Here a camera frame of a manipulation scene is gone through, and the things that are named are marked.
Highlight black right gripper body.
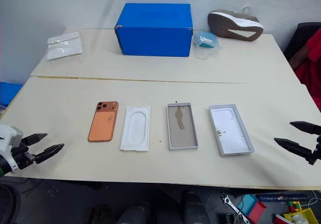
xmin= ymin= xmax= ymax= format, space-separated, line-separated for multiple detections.
xmin=307 ymin=134 xmax=321 ymax=166

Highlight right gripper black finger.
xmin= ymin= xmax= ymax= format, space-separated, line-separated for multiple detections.
xmin=289 ymin=121 xmax=321 ymax=135
xmin=273 ymin=137 xmax=314 ymax=160

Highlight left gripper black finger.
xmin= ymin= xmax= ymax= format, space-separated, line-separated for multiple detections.
xmin=34 ymin=143 xmax=65 ymax=165
xmin=22 ymin=133 xmax=48 ymax=146

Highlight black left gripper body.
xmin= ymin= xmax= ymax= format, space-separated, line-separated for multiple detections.
xmin=10 ymin=138 xmax=37 ymax=171

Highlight orange smartphone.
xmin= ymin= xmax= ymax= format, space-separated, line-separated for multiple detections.
xmin=87 ymin=100 xmax=119 ymax=143

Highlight white moulded insert tray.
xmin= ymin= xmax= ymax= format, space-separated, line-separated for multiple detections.
xmin=120 ymin=105 xmax=152 ymax=152

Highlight long blue printed box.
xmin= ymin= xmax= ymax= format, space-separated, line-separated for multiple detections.
xmin=255 ymin=193 xmax=309 ymax=202

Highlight yellow plastic box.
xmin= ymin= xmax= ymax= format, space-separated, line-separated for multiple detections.
xmin=283 ymin=207 xmax=319 ymax=224

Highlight white phone box lid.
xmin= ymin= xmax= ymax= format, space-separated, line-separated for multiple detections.
xmin=208 ymin=103 xmax=256 ymax=157

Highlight white phone box base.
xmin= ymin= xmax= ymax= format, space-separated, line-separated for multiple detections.
xmin=167 ymin=102 xmax=200 ymax=151

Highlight blue cardboard box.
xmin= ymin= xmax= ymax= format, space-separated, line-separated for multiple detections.
xmin=114 ymin=3 xmax=194 ymax=58

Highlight blue plastic bin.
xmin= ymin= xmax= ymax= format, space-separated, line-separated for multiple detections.
xmin=0 ymin=81 xmax=24 ymax=107

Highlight colourful toy bricks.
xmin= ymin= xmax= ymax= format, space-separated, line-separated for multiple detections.
xmin=286 ymin=200 xmax=302 ymax=212

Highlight red cloth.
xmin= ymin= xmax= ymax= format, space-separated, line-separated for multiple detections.
xmin=294 ymin=27 xmax=321 ymax=110

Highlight blue and red tray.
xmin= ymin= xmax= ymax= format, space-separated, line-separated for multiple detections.
xmin=236 ymin=193 xmax=268 ymax=224

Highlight silver adjustable wrench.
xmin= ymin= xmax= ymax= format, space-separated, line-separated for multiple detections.
xmin=220 ymin=192 xmax=249 ymax=223

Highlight black chair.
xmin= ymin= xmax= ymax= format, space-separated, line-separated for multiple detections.
xmin=283 ymin=22 xmax=321 ymax=62

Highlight clear bag with white card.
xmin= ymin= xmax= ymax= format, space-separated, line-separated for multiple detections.
xmin=46 ymin=31 xmax=85 ymax=62

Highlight dark rounded shape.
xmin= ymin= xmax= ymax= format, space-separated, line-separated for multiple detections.
xmin=181 ymin=191 xmax=210 ymax=224

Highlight brown sneaker with white sole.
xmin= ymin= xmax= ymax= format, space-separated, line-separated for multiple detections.
xmin=207 ymin=6 xmax=265 ymax=42

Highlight clear bag with blue item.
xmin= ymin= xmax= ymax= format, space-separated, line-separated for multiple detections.
xmin=192 ymin=31 xmax=223 ymax=60

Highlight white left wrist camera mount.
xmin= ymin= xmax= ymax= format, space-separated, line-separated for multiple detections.
xmin=0 ymin=125 xmax=24 ymax=173

